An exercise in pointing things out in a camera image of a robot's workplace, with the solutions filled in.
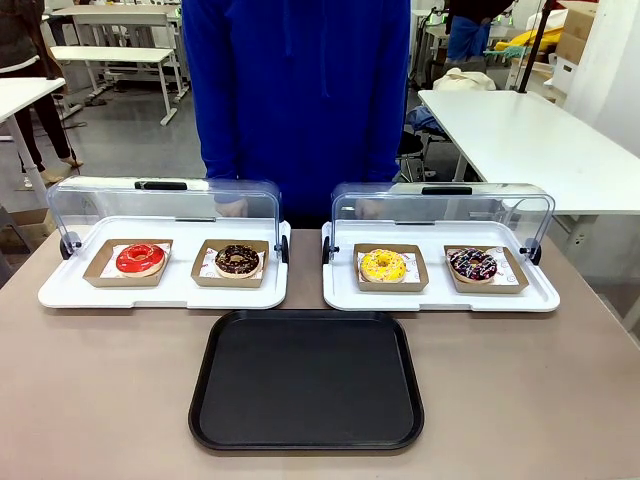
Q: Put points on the person's left hand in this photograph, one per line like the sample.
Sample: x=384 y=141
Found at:
x=368 y=207

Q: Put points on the person's right hand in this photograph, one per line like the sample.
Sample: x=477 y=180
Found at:
x=230 y=207

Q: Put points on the chocolate sprinkled donut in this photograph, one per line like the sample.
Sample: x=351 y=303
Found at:
x=237 y=261

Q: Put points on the yellow sprinkled donut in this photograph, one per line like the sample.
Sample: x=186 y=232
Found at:
x=383 y=266

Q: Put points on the brown cardboard donut tray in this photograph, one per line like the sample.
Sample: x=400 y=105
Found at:
x=417 y=280
x=202 y=280
x=515 y=280
x=100 y=272

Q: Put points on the red glazed donut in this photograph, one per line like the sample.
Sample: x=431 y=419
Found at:
x=140 y=259

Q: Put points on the white display tray base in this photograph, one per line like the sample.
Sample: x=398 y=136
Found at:
x=165 y=295
x=440 y=300

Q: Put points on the dark purple sprinkled donut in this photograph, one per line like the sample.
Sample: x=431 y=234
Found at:
x=473 y=264

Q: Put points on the black plastic serving tray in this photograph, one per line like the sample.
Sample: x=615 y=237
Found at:
x=306 y=380

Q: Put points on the clear roll-top display lid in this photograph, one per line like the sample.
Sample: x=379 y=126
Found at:
x=165 y=200
x=440 y=202

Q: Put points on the black office chair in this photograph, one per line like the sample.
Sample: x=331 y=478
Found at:
x=417 y=145

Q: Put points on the person in blue hoodie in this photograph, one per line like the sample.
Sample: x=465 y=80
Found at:
x=300 y=90

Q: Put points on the cream cloth bag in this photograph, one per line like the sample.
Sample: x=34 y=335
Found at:
x=465 y=80

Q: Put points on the large white table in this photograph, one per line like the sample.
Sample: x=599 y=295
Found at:
x=530 y=145

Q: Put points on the white desk with legs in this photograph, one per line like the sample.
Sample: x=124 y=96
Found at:
x=112 y=55
x=20 y=95

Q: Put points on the person in blue apron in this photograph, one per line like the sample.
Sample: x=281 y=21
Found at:
x=467 y=30

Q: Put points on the black pole stand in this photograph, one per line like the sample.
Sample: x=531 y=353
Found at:
x=535 y=45

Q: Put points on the yellow cloth pile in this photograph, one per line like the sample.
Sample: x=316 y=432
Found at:
x=530 y=40

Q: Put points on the person in dark clothes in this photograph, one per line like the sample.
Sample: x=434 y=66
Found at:
x=30 y=85

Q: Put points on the brown cardboard box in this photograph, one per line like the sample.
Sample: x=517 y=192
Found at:
x=575 y=30

